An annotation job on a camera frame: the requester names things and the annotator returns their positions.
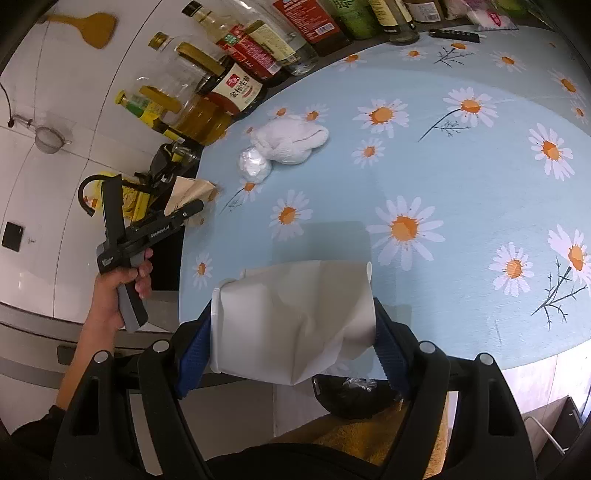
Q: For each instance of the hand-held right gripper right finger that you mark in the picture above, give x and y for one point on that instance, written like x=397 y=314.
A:
x=390 y=357

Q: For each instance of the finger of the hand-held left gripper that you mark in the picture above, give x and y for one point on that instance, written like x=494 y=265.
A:
x=187 y=211

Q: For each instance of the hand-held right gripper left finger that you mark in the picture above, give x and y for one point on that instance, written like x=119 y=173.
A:
x=194 y=357

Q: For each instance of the brown paper bag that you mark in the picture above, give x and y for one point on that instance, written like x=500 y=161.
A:
x=194 y=189

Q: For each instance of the black-lined trash bin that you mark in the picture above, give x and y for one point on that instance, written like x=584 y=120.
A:
x=355 y=397

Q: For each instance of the white plastic bag ball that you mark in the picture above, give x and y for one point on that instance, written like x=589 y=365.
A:
x=254 y=165

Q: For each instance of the white paper bag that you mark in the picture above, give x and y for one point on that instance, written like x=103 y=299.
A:
x=291 y=318

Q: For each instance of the white cloth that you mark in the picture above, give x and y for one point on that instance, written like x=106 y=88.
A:
x=288 y=138

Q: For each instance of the person's left forearm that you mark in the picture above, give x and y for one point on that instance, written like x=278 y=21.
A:
x=83 y=364

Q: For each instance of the person's left hand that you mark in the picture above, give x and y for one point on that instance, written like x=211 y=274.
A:
x=104 y=300

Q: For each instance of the yellow detergent pouch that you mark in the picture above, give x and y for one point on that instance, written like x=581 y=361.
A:
x=138 y=203

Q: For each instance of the black faucet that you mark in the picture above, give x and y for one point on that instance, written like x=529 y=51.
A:
x=87 y=184

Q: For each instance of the brown fuzzy mat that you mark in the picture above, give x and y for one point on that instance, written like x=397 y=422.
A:
x=341 y=431

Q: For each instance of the clear jug of yellow oil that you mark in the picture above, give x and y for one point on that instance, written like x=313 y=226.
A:
x=203 y=120

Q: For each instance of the metal mesh strainer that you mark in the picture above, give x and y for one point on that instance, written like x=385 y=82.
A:
x=48 y=138

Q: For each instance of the green yellow label bottle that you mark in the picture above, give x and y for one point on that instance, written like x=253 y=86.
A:
x=147 y=108

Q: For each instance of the dark jug with red label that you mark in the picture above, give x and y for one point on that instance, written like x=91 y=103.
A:
x=235 y=87

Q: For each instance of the black cap red label bottle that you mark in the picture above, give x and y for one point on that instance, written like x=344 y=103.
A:
x=249 y=50

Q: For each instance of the blue daisy tablecloth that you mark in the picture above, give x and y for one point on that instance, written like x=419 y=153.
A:
x=461 y=184

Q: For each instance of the wooden spatula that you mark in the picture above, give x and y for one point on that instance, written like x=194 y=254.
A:
x=92 y=28

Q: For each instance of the clear bottle beige label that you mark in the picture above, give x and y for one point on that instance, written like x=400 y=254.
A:
x=277 y=39

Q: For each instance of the clear bottle red label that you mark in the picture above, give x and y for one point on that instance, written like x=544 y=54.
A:
x=309 y=23

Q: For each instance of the small olive bottle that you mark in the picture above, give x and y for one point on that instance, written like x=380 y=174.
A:
x=399 y=25

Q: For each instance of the black slim stick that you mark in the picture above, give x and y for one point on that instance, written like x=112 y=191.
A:
x=455 y=35

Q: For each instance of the clear bag of white powder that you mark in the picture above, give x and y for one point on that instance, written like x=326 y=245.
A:
x=491 y=17

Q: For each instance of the black wall switch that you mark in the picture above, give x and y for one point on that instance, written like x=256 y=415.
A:
x=12 y=236

